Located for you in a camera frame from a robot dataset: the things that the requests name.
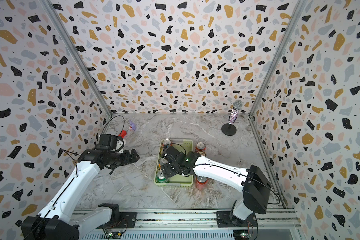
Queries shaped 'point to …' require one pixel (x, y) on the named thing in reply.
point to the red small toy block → (123, 133)
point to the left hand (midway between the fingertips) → (133, 158)
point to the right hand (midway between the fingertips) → (167, 169)
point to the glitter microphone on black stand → (230, 129)
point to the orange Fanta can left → (159, 166)
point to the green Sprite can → (160, 177)
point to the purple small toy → (133, 126)
